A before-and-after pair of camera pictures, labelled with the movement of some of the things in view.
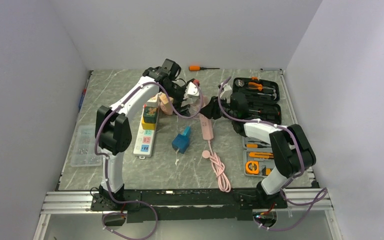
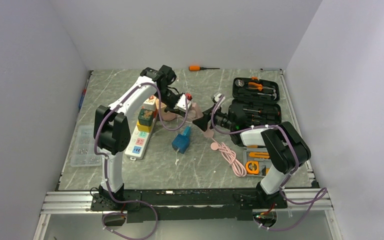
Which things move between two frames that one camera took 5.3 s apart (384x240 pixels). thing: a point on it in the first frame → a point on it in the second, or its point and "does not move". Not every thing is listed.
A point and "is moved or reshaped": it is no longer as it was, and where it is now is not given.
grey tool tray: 258,157 does not move
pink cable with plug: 218,169 → 230,155
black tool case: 263,96 does not move
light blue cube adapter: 187,131 does not move
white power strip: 144,141 is moved or reshaped
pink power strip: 207,127 does not move
